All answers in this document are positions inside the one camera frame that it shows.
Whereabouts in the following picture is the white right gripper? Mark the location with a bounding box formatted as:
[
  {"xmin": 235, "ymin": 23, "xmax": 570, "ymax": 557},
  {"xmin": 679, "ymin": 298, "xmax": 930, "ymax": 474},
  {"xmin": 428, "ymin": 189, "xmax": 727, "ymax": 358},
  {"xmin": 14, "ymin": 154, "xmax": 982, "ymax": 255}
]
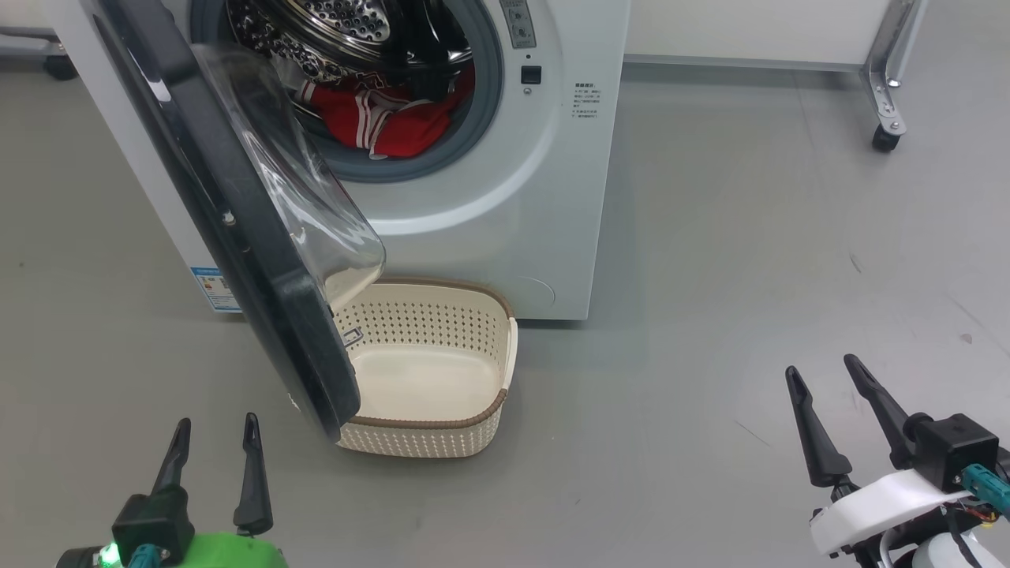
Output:
[{"xmin": 784, "ymin": 353, "xmax": 962, "ymax": 559}]

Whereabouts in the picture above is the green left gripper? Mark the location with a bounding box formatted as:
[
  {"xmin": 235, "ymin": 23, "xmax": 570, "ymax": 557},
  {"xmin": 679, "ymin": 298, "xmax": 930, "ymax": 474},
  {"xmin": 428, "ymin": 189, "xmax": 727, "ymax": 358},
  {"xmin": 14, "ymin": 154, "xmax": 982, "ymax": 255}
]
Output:
[{"xmin": 54, "ymin": 412, "xmax": 290, "ymax": 568}]

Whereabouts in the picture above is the washing machine door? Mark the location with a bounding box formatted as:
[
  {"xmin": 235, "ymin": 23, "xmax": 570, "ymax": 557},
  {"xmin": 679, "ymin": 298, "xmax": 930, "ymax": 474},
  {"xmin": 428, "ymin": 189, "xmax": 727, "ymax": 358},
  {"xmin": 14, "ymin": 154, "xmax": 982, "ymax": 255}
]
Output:
[{"xmin": 79, "ymin": 0, "xmax": 387, "ymax": 443}]

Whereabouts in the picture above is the red jersey with white lettering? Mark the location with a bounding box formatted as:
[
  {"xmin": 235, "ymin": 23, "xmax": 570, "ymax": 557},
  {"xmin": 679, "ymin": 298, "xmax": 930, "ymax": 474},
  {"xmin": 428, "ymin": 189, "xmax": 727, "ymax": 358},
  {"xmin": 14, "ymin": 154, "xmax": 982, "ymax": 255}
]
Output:
[{"xmin": 296, "ymin": 75, "xmax": 443, "ymax": 160}]

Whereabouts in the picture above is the plain red garment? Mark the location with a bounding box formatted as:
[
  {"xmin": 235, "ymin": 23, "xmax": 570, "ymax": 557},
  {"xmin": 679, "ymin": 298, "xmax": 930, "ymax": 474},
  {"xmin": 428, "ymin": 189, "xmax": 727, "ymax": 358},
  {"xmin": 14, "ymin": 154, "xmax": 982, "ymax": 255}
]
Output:
[{"xmin": 395, "ymin": 67, "xmax": 477, "ymax": 159}]

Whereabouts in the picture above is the cream perforated laundry basket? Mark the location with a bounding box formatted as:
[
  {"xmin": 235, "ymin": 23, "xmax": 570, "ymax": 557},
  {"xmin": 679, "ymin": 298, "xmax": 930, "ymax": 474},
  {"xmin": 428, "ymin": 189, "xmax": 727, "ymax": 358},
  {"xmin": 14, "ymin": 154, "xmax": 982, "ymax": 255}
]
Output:
[{"xmin": 327, "ymin": 278, "xmax": 519, "ymax": 460}]

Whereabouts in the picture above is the white front-load washing machine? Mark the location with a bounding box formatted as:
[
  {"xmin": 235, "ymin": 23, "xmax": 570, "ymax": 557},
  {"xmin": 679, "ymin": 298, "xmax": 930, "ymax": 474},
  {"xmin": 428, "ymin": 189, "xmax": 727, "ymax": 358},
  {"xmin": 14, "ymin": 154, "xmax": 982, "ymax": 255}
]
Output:
[{"xmin": 47, "ymin": 0, "xmax": 632, "ymax": 323}]

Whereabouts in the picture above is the steel washing machine drum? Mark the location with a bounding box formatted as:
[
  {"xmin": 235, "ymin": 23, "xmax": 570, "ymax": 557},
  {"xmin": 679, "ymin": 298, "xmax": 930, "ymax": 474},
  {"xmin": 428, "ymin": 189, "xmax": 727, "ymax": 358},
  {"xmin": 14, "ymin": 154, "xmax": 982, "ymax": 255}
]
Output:
[{"xmin": 225, "ymin": 0, "xmax": 474, "ymax": 88}]

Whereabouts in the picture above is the blue energy label sticker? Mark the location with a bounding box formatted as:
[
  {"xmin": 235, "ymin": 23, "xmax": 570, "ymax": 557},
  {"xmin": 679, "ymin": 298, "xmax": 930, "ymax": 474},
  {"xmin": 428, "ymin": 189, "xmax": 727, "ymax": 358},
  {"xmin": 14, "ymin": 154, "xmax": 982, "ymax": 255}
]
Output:
[{"xmin": 189, "ymin": 267, "xmax": 241, "ymax": 314}]

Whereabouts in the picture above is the white partition panel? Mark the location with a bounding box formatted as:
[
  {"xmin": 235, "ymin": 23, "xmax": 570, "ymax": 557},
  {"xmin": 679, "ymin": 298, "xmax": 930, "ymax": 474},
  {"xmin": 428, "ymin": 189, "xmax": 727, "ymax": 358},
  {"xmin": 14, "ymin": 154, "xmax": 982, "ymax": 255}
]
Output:
[{"xmin": 623, "ymin": 0, "xmax": 904, "ymax": 73}]

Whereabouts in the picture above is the grey warning sticker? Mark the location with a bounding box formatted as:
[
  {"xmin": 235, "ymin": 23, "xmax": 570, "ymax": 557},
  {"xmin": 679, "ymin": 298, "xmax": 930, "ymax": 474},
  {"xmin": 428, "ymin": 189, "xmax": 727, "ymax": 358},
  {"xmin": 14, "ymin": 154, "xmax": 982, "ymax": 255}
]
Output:
[{"xmin": 499, "ymin": 0, "xmax": 537, "ymax": 50}]

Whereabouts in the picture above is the right camera cable teal plug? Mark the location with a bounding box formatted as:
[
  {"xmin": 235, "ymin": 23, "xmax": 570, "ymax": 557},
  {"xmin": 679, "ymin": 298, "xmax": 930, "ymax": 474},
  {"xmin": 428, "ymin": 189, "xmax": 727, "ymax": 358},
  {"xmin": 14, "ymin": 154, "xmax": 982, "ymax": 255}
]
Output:
[{"xmin": 943, "ymin": 464, "xmax": 1010, "ymax": 568}]

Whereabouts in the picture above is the grey metal caster frame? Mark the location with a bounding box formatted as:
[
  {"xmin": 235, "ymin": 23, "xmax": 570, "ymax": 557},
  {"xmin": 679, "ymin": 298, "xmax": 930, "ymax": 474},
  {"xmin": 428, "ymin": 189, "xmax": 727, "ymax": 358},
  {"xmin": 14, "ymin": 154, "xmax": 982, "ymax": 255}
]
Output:
[
  {"xmin": 0, "ymin": 28, "xmax": 80, "ymax": 81},
  {"xmin": 860, "ymin": 0, "xmax": 930, "ymax": 154}
]

